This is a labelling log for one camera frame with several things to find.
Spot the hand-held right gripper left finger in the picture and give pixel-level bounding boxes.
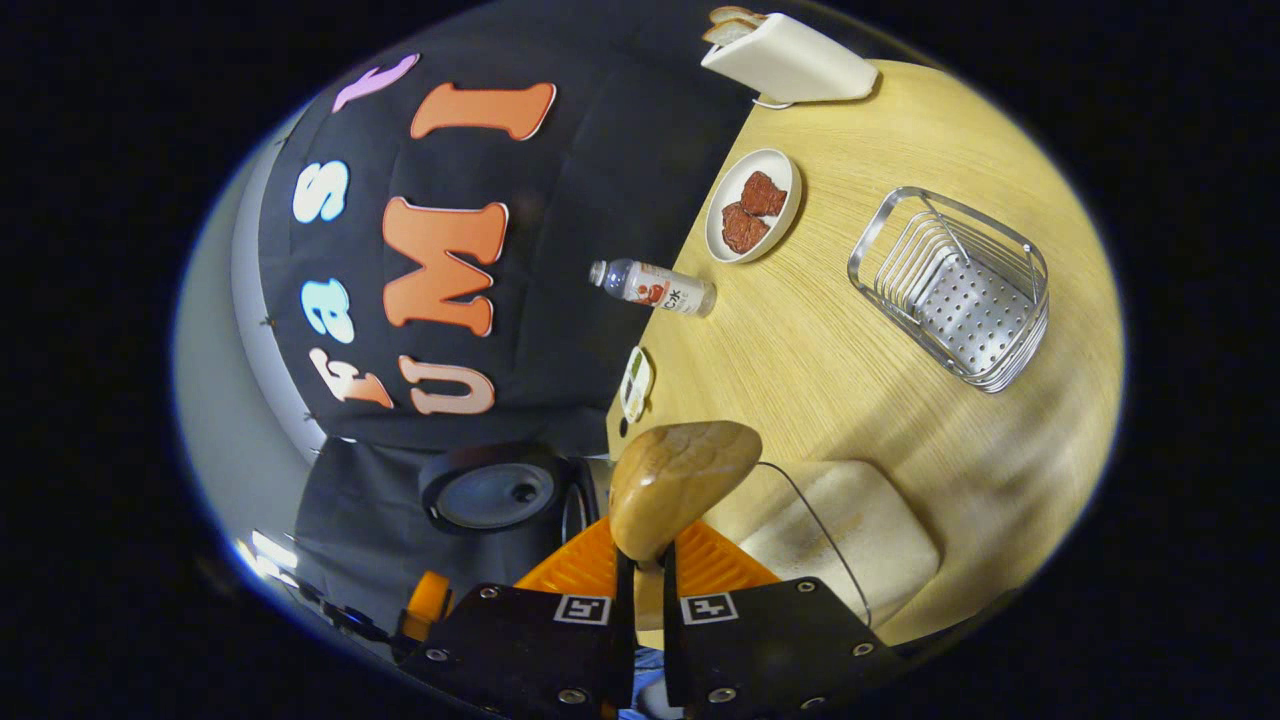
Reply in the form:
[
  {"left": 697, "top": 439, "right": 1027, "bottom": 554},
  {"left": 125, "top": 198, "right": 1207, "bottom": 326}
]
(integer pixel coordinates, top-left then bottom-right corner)
[{"left": 400, "top": 515, "right": 636, "bottom": 720}]

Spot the black backdrop cloth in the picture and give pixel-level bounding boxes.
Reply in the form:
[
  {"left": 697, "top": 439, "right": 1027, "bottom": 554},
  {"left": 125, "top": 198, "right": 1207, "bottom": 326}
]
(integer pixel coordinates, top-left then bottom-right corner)
[{"left": 258, "top": 0, "right": 761, "bottom": 641}]

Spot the person's blue denim clothing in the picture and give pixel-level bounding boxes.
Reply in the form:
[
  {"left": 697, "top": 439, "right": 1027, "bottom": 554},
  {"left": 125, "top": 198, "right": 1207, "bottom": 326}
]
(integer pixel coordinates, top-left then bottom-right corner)
[{"left": 630, "top": 650, "right": 668, "bottom": 720}]

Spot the white divided bean dish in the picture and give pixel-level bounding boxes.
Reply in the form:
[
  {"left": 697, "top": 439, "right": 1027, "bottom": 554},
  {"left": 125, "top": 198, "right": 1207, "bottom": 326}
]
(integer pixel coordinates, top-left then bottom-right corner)
[{"left": 619, "top": 346, "right": 655, "bottom": 424}]

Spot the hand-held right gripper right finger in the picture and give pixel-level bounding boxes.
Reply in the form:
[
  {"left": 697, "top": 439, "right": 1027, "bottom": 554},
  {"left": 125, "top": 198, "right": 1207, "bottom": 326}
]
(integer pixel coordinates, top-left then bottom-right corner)
[{"left": 660, "top": 520, "right": 906, "bottom": 720}]

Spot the clear plastic bottle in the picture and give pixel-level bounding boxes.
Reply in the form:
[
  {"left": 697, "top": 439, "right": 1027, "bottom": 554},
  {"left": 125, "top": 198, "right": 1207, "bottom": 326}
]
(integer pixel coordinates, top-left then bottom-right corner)
[{"left": 588, "top": 258, "right": 718, "bottom": 318}]

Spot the ceiling light panel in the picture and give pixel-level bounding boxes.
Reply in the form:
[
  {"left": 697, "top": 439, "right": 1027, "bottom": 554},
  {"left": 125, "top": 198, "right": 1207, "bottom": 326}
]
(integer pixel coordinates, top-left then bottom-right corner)
[{"left": 235, "top": 530, "right": 301, "bottom": 591}]

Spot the wooden spoon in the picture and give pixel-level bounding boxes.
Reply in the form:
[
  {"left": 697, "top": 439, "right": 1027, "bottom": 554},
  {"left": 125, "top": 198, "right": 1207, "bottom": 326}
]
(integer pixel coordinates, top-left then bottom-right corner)
[{"left": 608, "top": 420, "right": 764, "bottom": 631}]

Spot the red meat piece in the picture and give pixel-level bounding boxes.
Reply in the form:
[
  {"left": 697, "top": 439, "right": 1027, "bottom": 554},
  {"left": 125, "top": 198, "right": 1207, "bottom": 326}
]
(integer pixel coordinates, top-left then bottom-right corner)
[
  {"left": 741, "top": 170, "right": 788, "bottom": 218},
  {"left": 721, "top": 202, "right": 771, "bottom": 255}
]

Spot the white round plate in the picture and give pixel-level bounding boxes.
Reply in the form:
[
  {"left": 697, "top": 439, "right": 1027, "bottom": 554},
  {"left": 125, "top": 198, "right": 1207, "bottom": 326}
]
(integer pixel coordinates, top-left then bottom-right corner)
[{"left": 705, "top": 148, "right": 803, "bottom": 265}]

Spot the dark grey rice cooker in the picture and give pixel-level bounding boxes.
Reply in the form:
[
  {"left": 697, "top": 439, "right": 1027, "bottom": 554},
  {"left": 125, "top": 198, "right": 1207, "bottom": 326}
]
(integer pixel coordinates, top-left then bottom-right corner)
[{"left": 418, "top": 445, "right": 601, "bottom": 546}]

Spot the white toaster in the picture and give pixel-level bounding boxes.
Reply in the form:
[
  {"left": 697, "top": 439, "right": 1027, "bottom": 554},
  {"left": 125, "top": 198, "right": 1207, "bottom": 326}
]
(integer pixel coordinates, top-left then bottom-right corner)
[{"left": 700, "top": 12, "right": 881, "bottom": 106}]

